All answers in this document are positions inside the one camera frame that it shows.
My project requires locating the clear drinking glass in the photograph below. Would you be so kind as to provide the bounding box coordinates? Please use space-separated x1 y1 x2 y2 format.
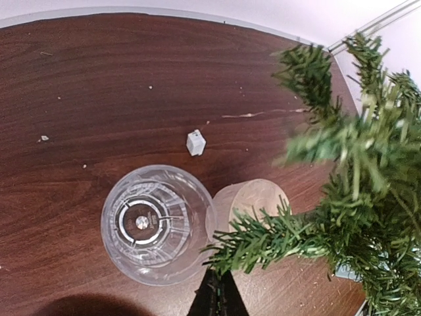
101 165 217 286

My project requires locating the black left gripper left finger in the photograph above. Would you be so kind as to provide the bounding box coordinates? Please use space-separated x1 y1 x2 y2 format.
189 269 219 316

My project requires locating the fairy light wire string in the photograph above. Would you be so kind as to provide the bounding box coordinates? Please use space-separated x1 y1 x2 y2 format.
220 107 310 119

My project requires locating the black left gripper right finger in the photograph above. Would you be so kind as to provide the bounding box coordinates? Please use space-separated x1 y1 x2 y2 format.
218 271 249 316

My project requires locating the small green christmas tree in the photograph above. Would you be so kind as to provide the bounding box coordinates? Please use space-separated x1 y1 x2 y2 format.
207 32 420 315

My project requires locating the right aluminium frame post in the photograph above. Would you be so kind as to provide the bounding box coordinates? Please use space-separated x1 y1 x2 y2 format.
326 0 420 55

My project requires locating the blue plastic basket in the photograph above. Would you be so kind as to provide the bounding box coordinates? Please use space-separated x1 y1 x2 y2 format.
335 252 390 282

